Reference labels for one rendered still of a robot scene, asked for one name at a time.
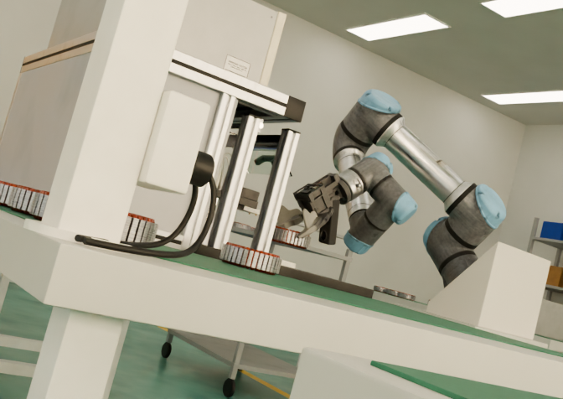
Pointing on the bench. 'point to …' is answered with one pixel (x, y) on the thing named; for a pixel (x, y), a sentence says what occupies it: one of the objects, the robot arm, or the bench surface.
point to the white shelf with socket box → (133, 121)
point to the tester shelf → (260, 95)
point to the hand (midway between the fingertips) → (284, 236)
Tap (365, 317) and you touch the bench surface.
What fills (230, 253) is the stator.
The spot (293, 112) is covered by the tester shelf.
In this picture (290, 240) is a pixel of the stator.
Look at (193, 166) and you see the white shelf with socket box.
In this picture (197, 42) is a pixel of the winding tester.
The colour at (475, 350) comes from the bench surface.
